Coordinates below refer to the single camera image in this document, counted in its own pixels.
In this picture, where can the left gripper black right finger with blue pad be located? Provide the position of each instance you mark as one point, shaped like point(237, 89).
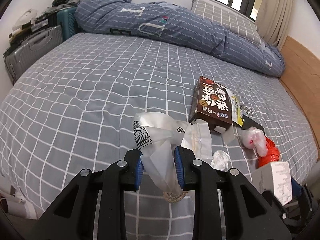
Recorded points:
point(247, 213)

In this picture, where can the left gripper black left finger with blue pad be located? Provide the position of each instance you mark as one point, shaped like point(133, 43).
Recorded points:
point(92, 205)

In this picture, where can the white cardboard box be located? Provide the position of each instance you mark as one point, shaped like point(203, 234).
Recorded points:
point(275, 177)

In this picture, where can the orange plastic bag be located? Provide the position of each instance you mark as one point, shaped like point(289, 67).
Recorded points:
point(273, 154)

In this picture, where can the white plastic bag red print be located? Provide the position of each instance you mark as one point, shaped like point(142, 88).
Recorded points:
point(254, 138)

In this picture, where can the brown cookie box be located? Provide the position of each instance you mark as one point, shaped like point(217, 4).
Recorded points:
point(211, 103)

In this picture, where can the clear plastic bag with barcode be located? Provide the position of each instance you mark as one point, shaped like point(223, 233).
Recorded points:
point(156, 135)

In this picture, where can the white tissue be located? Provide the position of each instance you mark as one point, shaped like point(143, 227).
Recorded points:
point(220, 160)

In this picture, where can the black card tag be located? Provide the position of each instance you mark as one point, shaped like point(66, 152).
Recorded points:
point(247, 123)

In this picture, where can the yellow white snack wrapper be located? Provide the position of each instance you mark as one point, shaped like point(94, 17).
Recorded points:
point(236, 110)

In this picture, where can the crumpled silver foil wrapper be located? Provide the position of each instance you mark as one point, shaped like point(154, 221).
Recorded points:
point(249, 111)

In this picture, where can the grey checked bed sheet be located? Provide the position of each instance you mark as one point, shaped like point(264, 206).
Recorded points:
point(74, 108)

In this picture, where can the wooden headboard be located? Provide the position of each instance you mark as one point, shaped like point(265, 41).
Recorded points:
point(301, 80)

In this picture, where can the grey hard suitcase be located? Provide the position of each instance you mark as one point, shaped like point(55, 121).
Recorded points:
point(32, 49)

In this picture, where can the grey checked pillow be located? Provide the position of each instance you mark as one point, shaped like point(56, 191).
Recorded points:
point(234, 21)

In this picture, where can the beige curtain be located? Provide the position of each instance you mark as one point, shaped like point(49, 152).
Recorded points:
point(273, 21)

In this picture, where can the teal hard suitcase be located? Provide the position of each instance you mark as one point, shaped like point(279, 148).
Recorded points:
point(68, 23)

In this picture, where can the white helmet on suitcase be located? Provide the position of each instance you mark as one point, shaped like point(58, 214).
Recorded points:
point(26, 19)

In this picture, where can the blue striped duvet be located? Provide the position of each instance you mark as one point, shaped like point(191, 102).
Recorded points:
point(166, 22)

